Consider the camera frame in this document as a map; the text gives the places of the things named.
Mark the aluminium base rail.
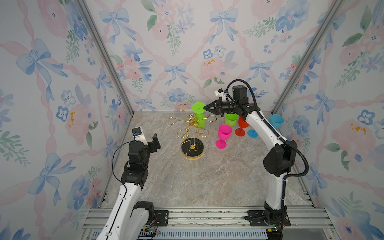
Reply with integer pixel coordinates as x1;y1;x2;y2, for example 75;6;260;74
76;206;341;240

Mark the teal blue wine glass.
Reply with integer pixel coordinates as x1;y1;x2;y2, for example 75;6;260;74
269;114;285;130

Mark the pink wine glass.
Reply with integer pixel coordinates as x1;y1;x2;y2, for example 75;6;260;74
216;125;233;149

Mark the green wine glass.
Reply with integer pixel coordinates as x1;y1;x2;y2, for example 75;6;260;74
192;102;207;129
225;114;239;127

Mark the red wine glass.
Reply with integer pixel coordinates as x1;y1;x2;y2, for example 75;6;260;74
235;117;249;137

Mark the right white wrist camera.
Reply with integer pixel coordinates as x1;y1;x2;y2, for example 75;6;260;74
215;89;232;106

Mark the right aluminium corner post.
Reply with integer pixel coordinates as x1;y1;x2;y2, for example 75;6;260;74
271;0;344;114

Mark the gold wire wine glass rack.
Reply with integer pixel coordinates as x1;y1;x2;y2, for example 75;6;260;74
167;105;217;160

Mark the left aluminium corner post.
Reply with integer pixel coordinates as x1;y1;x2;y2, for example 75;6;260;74
74;0;134;117

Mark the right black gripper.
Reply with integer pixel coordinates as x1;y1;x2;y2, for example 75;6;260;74
202;99;238;119

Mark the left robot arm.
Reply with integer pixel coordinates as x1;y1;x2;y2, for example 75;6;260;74
97;133;161;240

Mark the bright blue wine glass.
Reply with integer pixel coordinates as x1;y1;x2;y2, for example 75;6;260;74
248;130;259;139

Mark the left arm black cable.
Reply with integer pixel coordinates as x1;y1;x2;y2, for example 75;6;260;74
111;140;136;187

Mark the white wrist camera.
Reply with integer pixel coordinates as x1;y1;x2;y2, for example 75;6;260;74
215;89;232;106
132;127;148;145

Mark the aluminium corner post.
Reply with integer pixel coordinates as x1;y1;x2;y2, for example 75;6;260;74
74;0;134;117
271;0;344;114

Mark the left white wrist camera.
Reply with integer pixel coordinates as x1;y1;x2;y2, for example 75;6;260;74
132;127;148;145

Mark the black corrugated cable conduit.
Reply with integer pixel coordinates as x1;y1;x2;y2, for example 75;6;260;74
225;78;310;211

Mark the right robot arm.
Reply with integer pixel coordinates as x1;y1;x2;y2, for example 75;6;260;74
204;85;296;229

